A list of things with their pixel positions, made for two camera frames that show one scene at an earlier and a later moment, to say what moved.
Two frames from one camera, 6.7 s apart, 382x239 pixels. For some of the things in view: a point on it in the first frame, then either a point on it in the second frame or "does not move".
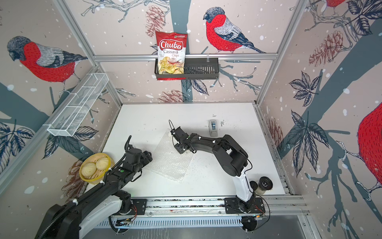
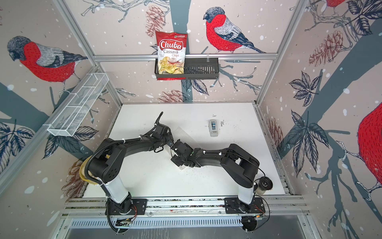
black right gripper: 177,149 -> 175,160
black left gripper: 146,157 -> 169,137
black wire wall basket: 195,68 does not move
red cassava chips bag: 171,48 does not move
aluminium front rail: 274,207 does not move
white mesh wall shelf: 71,119 does not move
